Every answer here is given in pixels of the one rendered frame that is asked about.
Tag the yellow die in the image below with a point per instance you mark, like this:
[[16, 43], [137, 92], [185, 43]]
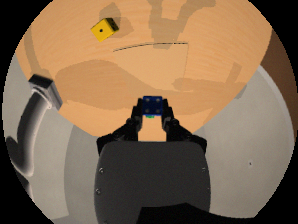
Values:
[[104, 29]]

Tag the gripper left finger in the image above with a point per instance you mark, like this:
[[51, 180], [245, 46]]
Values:
[[126, 132]]

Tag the blue die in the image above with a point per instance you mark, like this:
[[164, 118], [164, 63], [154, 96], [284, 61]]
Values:
[[152, 106]]

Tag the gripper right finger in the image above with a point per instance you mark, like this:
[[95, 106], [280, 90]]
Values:
[[176, 132]]

